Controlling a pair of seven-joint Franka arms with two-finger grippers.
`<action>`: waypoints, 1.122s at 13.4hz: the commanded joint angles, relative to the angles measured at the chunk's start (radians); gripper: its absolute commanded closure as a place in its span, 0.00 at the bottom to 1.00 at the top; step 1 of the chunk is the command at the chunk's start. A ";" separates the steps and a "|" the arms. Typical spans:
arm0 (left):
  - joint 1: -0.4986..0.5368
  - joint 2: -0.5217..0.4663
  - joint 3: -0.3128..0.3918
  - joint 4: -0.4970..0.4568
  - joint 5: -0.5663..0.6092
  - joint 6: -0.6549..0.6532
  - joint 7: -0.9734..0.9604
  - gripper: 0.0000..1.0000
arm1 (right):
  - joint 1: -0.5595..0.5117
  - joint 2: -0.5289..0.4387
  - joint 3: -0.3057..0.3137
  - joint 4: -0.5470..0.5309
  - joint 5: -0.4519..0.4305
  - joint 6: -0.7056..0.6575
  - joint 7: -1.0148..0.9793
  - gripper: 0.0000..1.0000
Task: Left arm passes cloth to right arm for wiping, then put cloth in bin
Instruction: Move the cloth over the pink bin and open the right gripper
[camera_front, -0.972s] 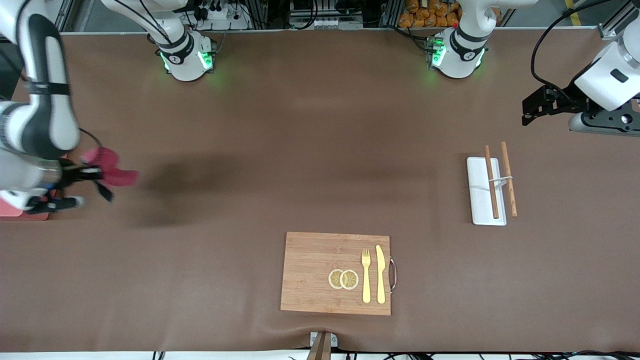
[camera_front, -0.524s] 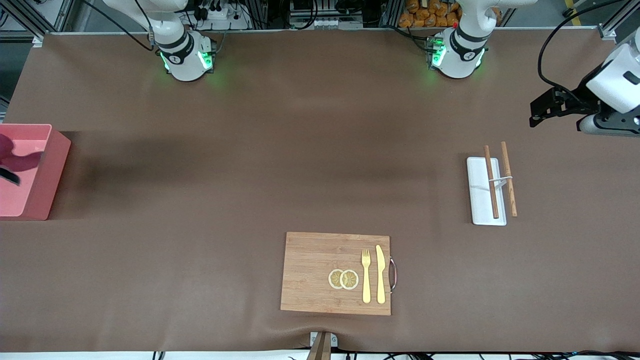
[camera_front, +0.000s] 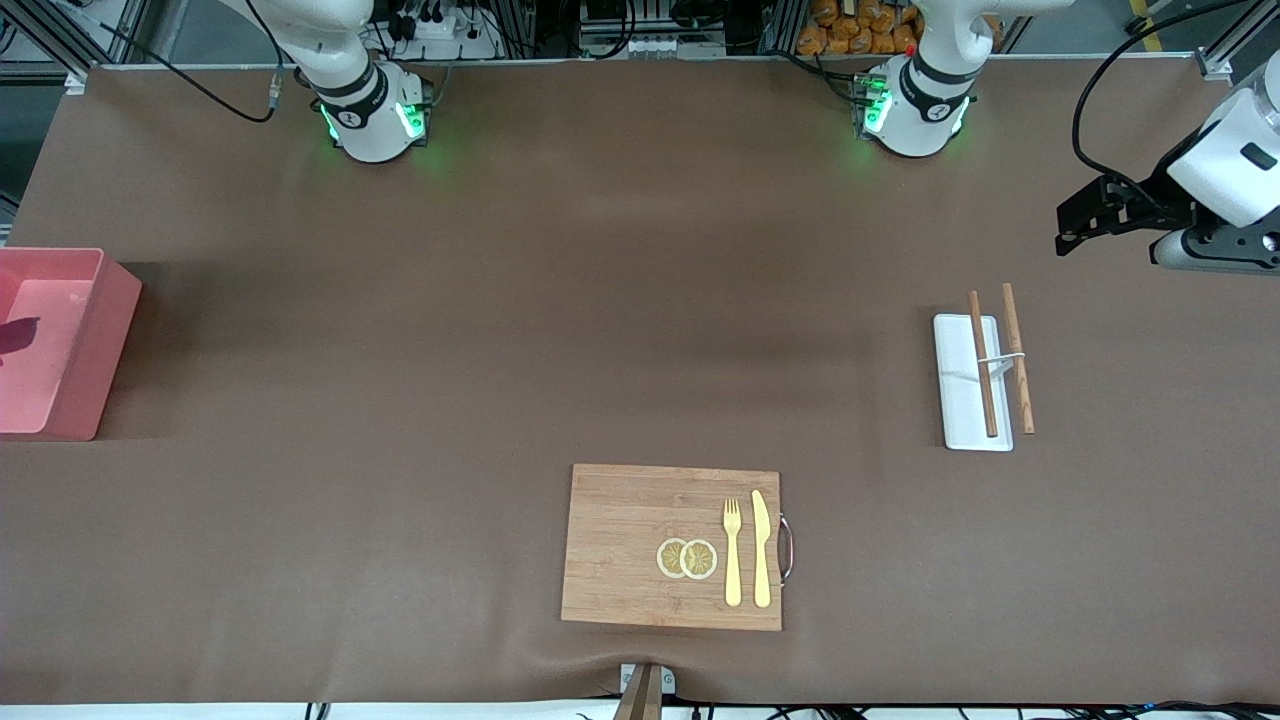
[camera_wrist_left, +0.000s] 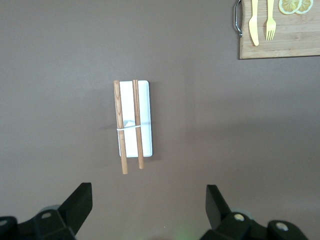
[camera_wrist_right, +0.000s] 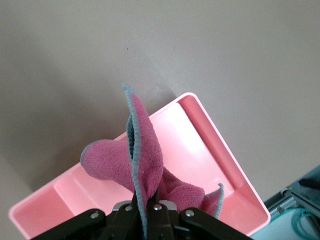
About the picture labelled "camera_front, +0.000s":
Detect red and grey cloth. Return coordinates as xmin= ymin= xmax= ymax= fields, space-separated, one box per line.
xmin=0 ymin=316 xmax=41 ymax=367

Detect brown wooden stick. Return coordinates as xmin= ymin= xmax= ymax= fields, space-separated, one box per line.
xmin=1002 ymin=283 xmax=1036 ymax=435
xmin=967 ymin=290 xmax=999 ymax=439

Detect white rectangular tray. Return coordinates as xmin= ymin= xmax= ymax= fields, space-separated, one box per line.
xmin=933 ymin=314 xmax=1015 ymax=452

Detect orange round items pile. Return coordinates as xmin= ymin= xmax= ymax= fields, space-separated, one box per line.
xmin=797 ymin=0 xmax=1004 ymax=57

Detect white outlet strip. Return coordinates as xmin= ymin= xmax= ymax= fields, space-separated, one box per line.
xmin=580 ymin=35 xmax=726 ymax=59

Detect yellow plastic knife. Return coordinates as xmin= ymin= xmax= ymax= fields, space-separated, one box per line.
xmin=751 ymin=489 xmax=773 ymax=609

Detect yellow plastic fork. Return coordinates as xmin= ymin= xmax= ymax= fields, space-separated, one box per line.
xmin=722 ymin=497 xmax=743 ymax=608

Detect white power strip black plugs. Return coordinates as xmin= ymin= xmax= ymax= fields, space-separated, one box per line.
xmin=385 ymin=0 xmax=501 ymax=61

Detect brown table cover mat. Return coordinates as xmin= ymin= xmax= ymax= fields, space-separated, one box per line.
xmin=0 ymin=62 xmax=1280 ymax=706

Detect pink plastic bin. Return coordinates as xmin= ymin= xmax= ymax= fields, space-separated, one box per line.
xmin=0 ymin=247 xmax=143 ymax=442

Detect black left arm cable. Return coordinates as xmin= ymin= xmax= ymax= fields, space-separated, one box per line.
xmin=1072 ymin=0 xmax=1231 ymax=196

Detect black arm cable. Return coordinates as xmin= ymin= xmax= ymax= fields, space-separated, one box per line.
xmin=50 ymin=0 xmax=291 ymax=125
xmin=1072 ymin=0 xmax=1231 ymax=196

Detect aluminium frame post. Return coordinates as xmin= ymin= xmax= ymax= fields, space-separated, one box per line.
xmin=1195 ymin=0 xmax=1280 ymax=81
xmin=0 ymin=0 xmax=151 ymax=93

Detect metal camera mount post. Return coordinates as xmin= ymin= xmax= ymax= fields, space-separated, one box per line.
xmin=612 ymin=662 xmax=678 ymax=720

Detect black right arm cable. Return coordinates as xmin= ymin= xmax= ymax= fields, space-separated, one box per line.
xmin=50 ymin=0 xmax=291 ymax=125

